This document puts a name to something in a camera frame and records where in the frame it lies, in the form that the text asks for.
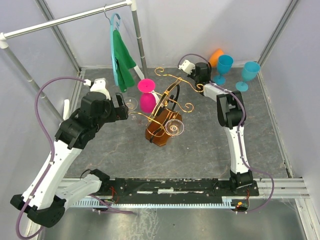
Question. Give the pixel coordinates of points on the orange wine glass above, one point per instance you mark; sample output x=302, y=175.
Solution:
x=214, y=58

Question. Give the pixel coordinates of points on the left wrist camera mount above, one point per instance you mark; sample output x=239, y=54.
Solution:
x=98, y=85

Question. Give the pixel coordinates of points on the green cloth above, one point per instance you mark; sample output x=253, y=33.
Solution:
x=124, y=62

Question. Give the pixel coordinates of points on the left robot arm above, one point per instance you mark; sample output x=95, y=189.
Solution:
x=43, y=202

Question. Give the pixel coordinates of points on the clear wine glass front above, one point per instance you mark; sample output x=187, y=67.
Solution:
x=174, y=127

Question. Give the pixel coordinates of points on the clear wine glass left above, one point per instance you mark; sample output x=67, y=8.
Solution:
x=132, y=105

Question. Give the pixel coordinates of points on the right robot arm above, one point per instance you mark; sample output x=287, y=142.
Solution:
x=231, y=116

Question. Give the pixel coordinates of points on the pink wine glass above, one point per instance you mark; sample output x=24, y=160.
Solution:
x=147, y=100

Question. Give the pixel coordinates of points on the clear wine glass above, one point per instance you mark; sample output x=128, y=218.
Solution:
x=132, y=105
x=174, y=127

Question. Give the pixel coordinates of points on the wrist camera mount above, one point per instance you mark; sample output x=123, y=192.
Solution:
x=98, y=85
x=187, y=67

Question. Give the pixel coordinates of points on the blue wine glass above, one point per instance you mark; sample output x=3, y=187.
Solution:
x=223, y=66
x=249, y=72

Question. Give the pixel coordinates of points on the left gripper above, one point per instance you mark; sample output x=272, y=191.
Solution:
x=121, y=112

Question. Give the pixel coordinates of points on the light blue clothes hanger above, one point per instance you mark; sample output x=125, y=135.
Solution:
x=114, y=22

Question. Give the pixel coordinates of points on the gold wire wine glass rack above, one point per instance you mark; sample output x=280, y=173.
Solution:
x=155, y=131

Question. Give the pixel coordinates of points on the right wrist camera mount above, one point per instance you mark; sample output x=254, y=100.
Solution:
x=187, y=67

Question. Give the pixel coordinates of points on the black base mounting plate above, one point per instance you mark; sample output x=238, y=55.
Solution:
x=173, y=190

